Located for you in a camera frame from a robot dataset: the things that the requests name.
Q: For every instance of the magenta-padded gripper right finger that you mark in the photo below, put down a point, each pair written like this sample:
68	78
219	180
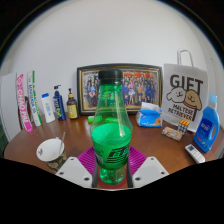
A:
150	170

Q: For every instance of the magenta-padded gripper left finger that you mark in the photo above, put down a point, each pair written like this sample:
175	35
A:
74	170

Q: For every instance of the green plastic drink bottle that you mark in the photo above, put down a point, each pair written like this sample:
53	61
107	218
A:
111	140

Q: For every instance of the thin stirrer in cup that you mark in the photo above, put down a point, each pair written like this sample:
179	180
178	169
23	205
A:
62	141

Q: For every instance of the black gold floral paper cup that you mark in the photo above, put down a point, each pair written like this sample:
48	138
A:
49	150

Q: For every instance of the small floral patterned box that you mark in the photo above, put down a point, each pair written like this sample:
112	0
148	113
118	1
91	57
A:
172	133

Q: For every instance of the white remote control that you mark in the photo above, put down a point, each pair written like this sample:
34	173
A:
195	154

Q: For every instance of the blue tissue pack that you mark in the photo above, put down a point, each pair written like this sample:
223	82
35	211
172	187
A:
149	116

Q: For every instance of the small green packet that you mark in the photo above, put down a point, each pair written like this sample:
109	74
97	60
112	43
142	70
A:
90	119

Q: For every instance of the colourful puzzle cube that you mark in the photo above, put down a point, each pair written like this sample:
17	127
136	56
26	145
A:
183	126

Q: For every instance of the amber pump bottle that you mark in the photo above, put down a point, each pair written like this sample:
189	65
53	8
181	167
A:
72	108

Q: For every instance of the dark blue pump bottle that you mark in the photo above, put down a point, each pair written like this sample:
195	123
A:
59	106

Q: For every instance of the white tube with blue cap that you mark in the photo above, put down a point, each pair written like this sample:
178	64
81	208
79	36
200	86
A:
48	109

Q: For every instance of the blue detergent bottle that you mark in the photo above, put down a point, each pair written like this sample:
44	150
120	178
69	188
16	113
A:
206	130

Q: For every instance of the long green white box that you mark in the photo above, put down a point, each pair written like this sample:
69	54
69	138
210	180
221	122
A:
35	100

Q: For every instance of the long pink white box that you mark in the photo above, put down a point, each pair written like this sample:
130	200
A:
24	103

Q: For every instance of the white paper gift bag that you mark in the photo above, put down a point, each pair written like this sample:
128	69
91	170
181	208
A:
185	93

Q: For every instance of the framed group photo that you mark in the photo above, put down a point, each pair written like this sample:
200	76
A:
140	85

